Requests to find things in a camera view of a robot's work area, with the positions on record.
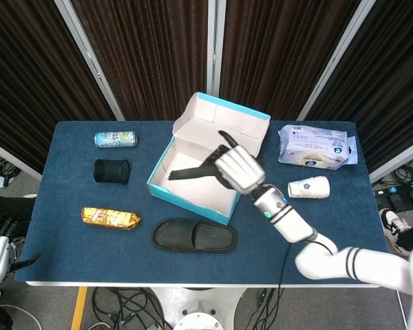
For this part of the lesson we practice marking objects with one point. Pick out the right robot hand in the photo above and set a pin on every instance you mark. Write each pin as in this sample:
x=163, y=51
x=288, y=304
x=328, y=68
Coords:
x=241, y=168

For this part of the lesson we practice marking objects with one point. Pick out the light blue lidded box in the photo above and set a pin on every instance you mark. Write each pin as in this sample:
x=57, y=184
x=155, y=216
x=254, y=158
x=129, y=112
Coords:
x=199, y=199

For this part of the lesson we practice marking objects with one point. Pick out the black rubber slipper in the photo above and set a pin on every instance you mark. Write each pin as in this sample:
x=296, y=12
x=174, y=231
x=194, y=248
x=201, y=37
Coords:
x=187, y=173
x=196, y=237

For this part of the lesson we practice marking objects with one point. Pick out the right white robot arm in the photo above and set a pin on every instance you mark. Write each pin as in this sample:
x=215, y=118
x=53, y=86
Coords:
x=330, y=263

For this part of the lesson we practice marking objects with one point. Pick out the dark trouser leg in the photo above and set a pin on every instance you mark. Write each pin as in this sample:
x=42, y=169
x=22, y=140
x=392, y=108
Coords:
x=7, y=206

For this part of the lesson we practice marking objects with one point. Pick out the white flower print paper cup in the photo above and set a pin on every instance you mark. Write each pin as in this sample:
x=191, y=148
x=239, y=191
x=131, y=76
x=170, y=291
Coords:
x=309, y=187

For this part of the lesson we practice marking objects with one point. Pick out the pale purple wet wipes pack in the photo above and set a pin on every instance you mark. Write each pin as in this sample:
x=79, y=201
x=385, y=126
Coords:
x=313, y=148

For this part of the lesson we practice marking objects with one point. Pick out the yellow floor tape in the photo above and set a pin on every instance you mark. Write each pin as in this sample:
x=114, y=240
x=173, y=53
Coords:
x=79, y=307

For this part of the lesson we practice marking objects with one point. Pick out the dark blue table mat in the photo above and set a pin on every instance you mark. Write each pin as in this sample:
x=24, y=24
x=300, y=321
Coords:
x=106, y=261

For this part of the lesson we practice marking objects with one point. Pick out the gold snack packet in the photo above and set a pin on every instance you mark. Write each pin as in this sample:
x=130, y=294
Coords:
x=110, y=218

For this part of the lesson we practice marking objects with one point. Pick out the dark brown pleated curtain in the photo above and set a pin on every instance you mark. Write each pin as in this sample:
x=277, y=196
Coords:
x=278, y=51
x=141, y=51
x=392, y=86
x=20, y=68

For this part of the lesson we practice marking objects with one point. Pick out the light blue drink can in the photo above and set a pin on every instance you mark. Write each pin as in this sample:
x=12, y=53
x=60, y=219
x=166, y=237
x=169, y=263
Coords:
x=116, y=139

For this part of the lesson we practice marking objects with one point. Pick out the black mesh pen holder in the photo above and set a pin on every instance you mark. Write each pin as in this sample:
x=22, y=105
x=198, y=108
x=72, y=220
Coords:
x=111, y=172

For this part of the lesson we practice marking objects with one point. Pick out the white and black sneaker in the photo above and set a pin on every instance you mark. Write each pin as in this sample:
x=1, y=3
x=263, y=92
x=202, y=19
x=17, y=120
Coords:
x=392, y=227

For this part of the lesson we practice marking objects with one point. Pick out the white partition frame post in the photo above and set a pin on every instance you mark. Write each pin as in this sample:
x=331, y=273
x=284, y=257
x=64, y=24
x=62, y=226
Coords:
x=399, y=159
x=216, y=51
x=334, y=65
x=13, y=159
x=89, y=58

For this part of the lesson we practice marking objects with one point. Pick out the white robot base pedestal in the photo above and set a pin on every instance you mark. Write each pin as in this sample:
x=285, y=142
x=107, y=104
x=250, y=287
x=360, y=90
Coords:
x=201, y=294

